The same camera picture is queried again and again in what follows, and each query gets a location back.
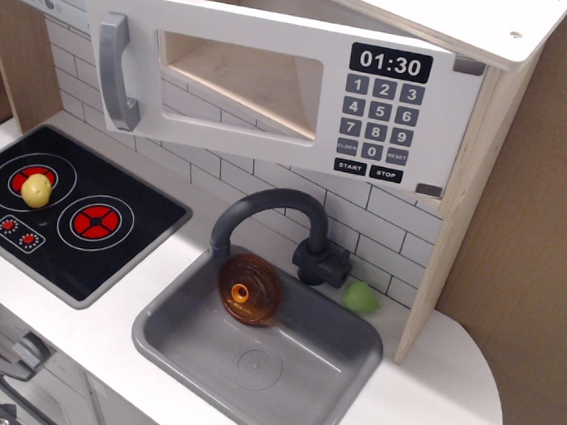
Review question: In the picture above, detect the grey microwave door handle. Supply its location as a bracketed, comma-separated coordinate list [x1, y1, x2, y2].
[98, 12, 140, 132]

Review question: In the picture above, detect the white toy microwave door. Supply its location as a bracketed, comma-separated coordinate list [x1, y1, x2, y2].
[85, 0, 481, 197]

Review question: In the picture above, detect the wooden microwave cabinet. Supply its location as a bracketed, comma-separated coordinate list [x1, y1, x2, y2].
[115, 0, 567, 379]

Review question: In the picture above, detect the yellow toy potato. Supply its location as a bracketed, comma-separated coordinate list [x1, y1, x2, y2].
[20, 174, 53, 209]

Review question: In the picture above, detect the black toy stovetop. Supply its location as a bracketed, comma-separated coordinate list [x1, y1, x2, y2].
[0, 125, 192, 310]

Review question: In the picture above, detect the dark grey toy faucet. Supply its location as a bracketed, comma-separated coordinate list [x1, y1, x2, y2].
[209, 188, 352, 289]

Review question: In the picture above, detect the green toy pear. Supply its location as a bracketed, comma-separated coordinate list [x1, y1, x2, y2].
[343, 281, 381, 315]

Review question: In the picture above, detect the grey toy sink basin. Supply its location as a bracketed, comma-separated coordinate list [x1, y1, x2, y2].
[132, 246, 383, 425]

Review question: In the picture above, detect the grey toy oven door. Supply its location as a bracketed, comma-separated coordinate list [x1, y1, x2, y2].
[0, 305, 99, 425]

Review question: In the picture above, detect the brown cardboard panel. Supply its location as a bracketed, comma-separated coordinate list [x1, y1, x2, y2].
[437, 17, 567, 425]

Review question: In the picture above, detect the grey oven door handle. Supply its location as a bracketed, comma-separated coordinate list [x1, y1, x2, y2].
[0, 332, 52, 382]

